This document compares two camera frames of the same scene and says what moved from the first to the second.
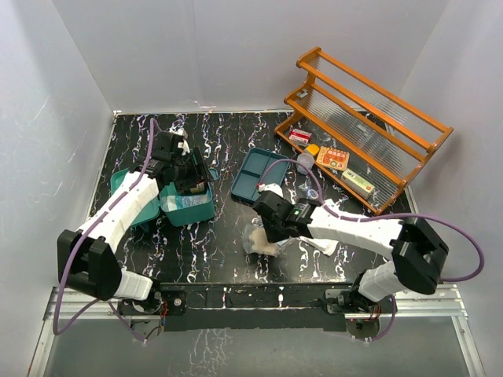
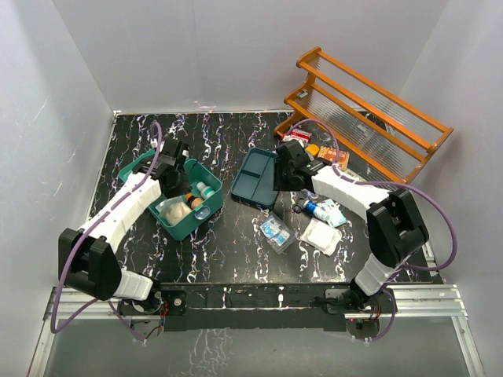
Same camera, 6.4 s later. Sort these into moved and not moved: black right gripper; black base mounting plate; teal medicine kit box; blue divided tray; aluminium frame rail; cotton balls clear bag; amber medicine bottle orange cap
Moved: amber medicine bottle orange cap; cotton balls clear bag; black right gripper; teal medicine kit box
Not moved: aluminium frame rail; blue divided tray; black base mounting plate
